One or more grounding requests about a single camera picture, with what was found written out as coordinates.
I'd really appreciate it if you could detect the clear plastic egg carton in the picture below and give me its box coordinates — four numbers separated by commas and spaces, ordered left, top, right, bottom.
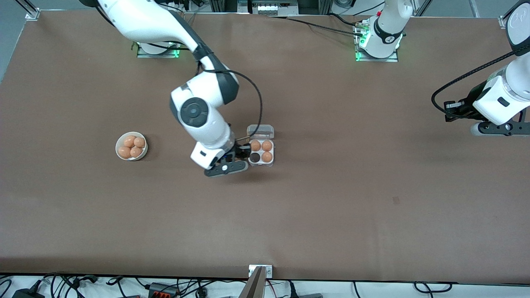
246, 124, 275, 167

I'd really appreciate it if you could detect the white round bowl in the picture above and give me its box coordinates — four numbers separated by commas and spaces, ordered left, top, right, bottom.
115, 131, 148, 161

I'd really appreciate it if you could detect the black connector with orange levers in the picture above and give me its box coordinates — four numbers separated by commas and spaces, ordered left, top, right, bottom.
148, 283, 179, 298

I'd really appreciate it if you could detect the black power adapter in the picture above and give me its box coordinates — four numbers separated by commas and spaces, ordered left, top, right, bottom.
12, 288, 44, 298

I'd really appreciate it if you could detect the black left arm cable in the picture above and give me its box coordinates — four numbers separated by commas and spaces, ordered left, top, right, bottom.
431, 43, 530, 114

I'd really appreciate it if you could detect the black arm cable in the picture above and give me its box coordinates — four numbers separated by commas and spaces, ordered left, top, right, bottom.
198, 68, 264, 143
431, 43, 530, 114

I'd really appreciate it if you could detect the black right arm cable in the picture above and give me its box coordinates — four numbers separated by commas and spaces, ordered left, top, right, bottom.
198, 68, 264, 143

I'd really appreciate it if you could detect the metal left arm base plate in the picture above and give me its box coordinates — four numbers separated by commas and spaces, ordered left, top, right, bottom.
355, 19, 399, 62

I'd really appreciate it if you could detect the small metal table bracket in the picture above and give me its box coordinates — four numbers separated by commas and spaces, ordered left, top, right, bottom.
248, 265, 273, 279

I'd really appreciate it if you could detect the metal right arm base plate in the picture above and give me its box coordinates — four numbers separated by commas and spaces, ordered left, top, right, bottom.
136, 41, 181, 58

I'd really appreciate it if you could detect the grey metal camera pole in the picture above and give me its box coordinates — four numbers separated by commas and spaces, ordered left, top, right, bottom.
238, 267, 266, 298

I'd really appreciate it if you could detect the black ribbed table cable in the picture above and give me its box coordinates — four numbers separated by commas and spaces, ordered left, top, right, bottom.
267, 16, 365, 38

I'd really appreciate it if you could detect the metal rack frame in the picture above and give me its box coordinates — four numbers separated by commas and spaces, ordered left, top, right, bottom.
209, 0, 332, 15

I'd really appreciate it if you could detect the looped black cable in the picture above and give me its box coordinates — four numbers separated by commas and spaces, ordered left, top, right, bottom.
414, 281, 453, 295

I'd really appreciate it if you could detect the tangled black cable bundle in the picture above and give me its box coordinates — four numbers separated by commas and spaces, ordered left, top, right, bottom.
41, 272, 100, 298

